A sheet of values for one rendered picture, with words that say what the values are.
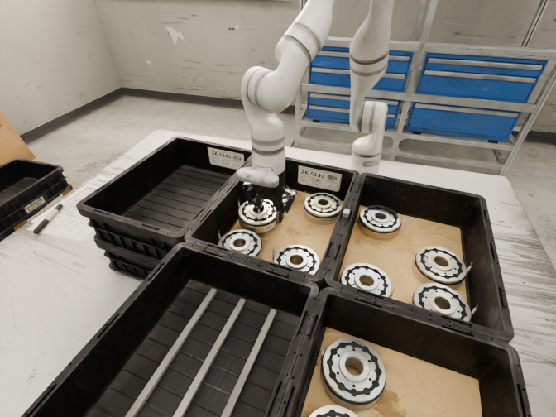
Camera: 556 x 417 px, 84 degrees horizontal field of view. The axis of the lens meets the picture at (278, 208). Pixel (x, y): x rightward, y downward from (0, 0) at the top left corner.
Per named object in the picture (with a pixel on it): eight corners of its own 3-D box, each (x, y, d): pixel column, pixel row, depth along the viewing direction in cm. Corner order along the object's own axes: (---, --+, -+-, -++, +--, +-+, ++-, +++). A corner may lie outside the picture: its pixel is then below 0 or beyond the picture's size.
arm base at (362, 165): (351, 184, 116) (354, 142, 105) (376, 186, 113) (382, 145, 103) (347, 198, 109) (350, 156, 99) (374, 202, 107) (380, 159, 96)
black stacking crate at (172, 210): (183, 166, 108) (176, 136, 101) (260, 184, 99) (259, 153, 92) (92, 242, 79) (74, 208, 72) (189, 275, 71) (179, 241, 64)
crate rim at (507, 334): (509, 352, 47) (517, 344, 46) (321, 292, 56) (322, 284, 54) (481, 203, 76) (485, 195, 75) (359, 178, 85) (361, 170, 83)
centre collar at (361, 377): (343, 347, 53) (343, 345, 52) (371, 360, 51) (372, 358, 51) (334, 375, 49) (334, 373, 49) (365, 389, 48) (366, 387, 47)
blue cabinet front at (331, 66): (306, 118, 262) (310, 45, 227) (394, 128, 246) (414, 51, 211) (305, 119, 260) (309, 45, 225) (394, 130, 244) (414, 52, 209)
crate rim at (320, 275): (260, 158, 93) (260, 150, 92) (359, 178, 85) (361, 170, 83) (182, 247, 65) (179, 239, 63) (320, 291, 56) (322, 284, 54)
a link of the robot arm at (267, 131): (240, 142, 67) (265, 158, 62) (233, 67, 57) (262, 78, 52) (266, 132, 70) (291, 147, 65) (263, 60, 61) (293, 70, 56)
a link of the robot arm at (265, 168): (235, 180, 65) (232, 155, 61) (256, 155, 73) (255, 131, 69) (275, 189, 62) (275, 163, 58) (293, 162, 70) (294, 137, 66)
